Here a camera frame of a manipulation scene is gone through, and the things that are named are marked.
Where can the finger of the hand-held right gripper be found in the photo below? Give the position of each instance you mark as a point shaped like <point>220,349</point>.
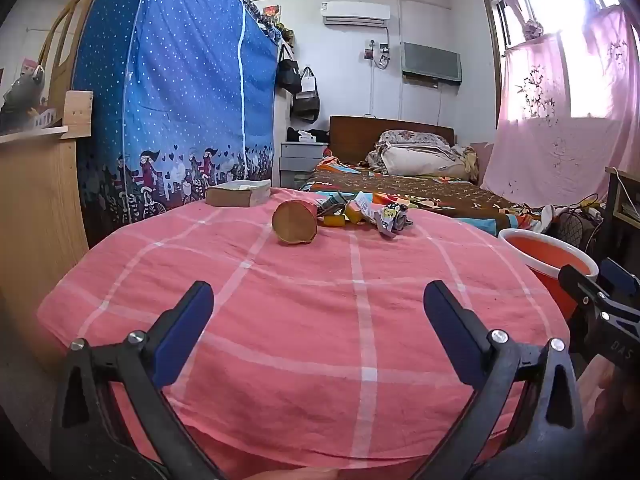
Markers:
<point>617,275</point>
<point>582,287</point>

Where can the colourful brown bedspread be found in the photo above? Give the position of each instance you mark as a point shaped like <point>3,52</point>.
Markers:
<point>440,195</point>

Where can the wooden shelf unit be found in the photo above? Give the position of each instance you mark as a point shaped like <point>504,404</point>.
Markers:
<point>35,210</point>

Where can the blue printed wardrobe cloth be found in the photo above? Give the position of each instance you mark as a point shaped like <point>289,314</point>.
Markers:
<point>175,85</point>

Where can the thick old book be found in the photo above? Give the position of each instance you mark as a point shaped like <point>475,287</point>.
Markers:
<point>237,194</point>

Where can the wall socket with plugs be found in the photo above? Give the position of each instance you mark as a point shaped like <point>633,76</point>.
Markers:
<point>377,54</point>

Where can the window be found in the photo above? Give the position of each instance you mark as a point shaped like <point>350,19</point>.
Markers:
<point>555,5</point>

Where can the wooden desk shelf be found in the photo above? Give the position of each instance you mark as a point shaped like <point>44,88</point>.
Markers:
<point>625,200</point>

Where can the artificial plant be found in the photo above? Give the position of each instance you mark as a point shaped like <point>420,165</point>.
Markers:
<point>285,30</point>

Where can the orange plastic bucket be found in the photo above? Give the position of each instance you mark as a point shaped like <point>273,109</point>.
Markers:
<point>550,255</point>

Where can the pink floral sheet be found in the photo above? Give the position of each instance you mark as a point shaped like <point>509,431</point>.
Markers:
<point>545,145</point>

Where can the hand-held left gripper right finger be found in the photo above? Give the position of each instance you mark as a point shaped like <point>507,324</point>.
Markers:
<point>452,330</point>

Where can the grey toy figure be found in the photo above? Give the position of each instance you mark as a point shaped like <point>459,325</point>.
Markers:
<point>22,97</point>

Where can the black floor fan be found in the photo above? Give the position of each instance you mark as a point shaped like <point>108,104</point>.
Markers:
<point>575,232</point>

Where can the wooden bed headboard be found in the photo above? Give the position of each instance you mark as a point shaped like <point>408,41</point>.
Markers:
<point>355,137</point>

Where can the white air conditioner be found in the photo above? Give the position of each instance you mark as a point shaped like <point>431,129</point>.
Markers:
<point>355,12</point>

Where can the grey handbag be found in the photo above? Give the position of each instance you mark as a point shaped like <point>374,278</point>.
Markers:
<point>306,102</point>

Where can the grey nightstand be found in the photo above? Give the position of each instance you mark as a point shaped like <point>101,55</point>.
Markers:
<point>300,160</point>

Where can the black handbag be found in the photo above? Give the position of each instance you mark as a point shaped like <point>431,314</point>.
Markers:
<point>288,75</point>

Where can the pink checked cloth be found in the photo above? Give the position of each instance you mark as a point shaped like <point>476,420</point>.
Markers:
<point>300,310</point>

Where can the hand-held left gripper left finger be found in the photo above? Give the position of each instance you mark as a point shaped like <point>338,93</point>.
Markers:
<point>182,335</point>

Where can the person's right hand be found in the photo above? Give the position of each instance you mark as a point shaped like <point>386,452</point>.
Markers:
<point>605,395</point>

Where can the person's left hand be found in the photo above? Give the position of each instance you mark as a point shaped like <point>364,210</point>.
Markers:
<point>300,474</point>

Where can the pile of pillows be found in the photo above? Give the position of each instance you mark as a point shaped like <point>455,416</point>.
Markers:
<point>420,157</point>

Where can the yellow power strip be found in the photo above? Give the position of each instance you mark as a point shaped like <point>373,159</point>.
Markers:
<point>590,205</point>

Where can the black clothes pile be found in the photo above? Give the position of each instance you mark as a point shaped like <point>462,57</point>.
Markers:
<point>315,136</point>

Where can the printed wrapper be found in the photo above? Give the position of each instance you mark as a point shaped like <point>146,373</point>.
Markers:
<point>394,221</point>

